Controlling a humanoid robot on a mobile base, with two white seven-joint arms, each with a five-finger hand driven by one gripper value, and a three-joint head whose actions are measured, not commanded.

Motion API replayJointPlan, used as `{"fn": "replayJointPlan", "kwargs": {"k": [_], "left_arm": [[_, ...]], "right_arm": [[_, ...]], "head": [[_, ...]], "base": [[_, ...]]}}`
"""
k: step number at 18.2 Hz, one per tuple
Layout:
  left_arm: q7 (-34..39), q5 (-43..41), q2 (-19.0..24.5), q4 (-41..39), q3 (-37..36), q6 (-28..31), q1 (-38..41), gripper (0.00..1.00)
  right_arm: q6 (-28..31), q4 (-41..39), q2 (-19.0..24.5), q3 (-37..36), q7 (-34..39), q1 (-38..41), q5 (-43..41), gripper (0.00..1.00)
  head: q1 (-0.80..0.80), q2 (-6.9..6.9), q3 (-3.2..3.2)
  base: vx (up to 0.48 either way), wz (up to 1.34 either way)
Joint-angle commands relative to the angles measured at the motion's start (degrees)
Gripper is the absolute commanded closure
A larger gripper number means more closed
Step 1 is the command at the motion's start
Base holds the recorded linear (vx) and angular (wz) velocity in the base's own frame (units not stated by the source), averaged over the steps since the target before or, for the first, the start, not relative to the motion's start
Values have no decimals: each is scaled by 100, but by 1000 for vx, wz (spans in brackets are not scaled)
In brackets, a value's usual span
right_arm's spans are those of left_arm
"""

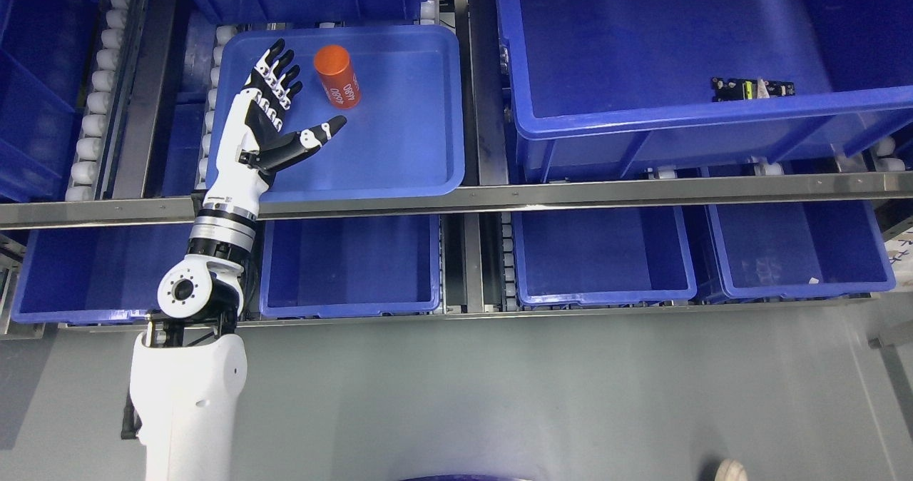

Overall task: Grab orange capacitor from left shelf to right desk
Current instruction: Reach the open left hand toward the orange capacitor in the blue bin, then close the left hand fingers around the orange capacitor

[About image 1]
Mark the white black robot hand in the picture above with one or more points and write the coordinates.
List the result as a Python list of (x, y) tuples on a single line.
[(254, 144)]

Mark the orange cylindrical capacitor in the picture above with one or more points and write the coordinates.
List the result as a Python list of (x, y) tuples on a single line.
[(334, 68)]

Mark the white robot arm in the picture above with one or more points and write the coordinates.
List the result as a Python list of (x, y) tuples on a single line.
[(190, 366)]

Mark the shallow blue plastic tray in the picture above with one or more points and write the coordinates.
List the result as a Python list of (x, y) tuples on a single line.
[(405, 138)]

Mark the white roller conveyor strip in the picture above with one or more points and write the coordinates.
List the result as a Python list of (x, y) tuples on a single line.
[(92, 159)]

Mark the blue bin lower centre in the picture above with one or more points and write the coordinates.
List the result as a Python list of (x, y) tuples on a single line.
[(351, 267)]

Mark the blue bin lower left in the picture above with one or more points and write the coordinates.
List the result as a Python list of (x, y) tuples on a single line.
[(97, 275)]

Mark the blue bin far left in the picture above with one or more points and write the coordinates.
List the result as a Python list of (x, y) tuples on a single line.
[(45, 47)]

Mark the large blue bin right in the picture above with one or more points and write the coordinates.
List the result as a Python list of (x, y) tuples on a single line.
[(608, 89)]

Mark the small black circuit board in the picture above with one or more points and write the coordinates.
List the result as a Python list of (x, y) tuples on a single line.
[(733, 89)]

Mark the blue bin lower right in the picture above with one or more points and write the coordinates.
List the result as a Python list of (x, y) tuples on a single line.
[(803, 250)]

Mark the white shoe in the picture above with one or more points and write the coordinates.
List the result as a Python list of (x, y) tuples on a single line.
[(730, 470)]

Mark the steel shelf front rail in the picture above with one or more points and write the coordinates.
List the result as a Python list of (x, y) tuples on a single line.
[(486, 199)]

